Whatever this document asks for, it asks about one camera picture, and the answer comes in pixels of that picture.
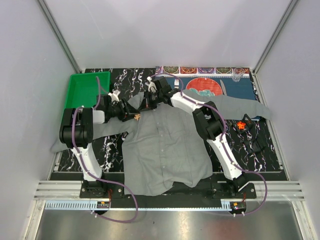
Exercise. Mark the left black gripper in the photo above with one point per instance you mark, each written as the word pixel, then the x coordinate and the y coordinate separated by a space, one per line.
pixel 127 113

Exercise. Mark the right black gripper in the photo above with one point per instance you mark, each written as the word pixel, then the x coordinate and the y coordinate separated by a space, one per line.
pixel 146 104

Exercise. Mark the grey button shirt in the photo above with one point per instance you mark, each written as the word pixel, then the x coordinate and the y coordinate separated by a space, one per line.
pixel 161 148

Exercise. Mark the orange flower brooch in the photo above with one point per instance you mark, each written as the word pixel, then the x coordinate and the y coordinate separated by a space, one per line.
pixel 137 116
pixel 241 125

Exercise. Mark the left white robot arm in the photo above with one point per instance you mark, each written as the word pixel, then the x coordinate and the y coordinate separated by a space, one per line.
pixel 77 133

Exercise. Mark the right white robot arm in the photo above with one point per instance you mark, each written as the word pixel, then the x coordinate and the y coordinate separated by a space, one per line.
pixel 209 124

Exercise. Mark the far black brooch stand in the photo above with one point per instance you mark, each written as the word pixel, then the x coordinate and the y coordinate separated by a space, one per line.
pixel 249 122

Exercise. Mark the black brooch stand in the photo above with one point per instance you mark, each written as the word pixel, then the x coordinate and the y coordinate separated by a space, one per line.
pixel 255 146
pixel 249 122

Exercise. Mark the near black brooch stand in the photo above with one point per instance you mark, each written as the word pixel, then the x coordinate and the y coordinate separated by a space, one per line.
pixel 255 146

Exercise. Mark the silver fork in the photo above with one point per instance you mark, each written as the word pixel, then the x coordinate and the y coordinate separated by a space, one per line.
pixel 176 83

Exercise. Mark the blue patterned placemat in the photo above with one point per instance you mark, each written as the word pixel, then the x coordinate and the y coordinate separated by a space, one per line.
pixel 241 98

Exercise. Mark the green plastic bin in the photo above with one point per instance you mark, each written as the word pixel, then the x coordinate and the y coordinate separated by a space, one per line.
pixel 83 88

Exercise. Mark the red and teal plate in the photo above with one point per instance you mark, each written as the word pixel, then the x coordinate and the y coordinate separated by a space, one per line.
pixel 204 86

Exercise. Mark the silver knife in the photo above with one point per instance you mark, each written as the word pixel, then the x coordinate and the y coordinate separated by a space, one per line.
pixel 223 87

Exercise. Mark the clear drinking glass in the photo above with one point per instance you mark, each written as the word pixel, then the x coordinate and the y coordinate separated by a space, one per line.
pixel 238 73

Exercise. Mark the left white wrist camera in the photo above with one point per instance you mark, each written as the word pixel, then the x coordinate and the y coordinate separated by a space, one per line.
pixel 114 96

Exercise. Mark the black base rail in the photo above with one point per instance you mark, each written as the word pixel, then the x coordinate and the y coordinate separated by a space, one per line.
pixel 208 187

